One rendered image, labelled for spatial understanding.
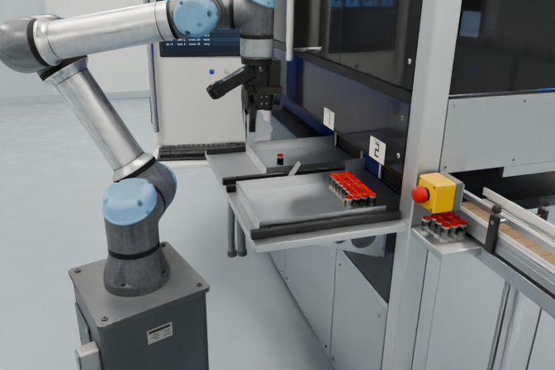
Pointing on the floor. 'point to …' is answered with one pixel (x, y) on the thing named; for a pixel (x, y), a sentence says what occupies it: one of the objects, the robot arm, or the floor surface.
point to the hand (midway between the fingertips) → (248, 143)
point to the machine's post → (423, 145)
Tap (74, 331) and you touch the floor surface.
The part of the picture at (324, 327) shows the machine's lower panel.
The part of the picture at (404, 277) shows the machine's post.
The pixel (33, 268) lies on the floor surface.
